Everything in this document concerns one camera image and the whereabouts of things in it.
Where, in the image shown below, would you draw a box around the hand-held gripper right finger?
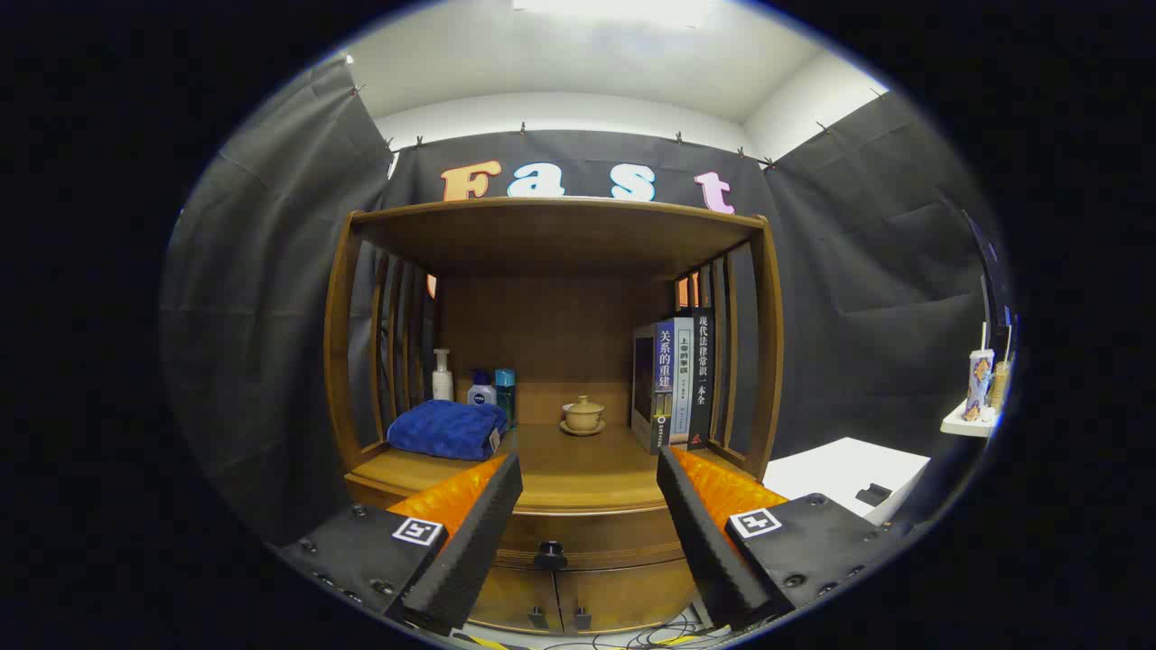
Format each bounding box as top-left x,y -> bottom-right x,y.
656,444 -> 904,633

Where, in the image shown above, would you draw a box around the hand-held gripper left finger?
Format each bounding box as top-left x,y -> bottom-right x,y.
271,451 -> 525,637

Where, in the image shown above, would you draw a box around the wooden drawer with black knob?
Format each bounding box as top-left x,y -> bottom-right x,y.
490,510 -> 694,573

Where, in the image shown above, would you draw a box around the wooden countertop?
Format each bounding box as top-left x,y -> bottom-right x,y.
346,422 -> 770,517

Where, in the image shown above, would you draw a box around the wooden cabinet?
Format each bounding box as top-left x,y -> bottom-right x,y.
323,197 -> 785,636

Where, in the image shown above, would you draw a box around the blue folded towel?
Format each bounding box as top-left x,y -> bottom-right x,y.
387,400 -> 508,462

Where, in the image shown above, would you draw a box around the white box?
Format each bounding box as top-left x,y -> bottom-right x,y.
763,437 -> 931,526

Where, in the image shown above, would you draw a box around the book with pale spine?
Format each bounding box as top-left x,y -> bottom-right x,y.
673,316 -> 696,445

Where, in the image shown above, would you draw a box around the book with blue spine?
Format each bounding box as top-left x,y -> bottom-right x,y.
631,318 -> 678,455

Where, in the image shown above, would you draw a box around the beige lidded teacup with saucer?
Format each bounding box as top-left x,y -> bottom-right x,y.
559,395 -> 607,438

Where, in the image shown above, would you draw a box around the patterned paper cup with straw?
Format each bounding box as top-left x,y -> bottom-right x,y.
964,323 -> 996,423

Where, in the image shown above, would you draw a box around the black floor cables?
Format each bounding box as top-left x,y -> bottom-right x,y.
542,617 -> 725,650

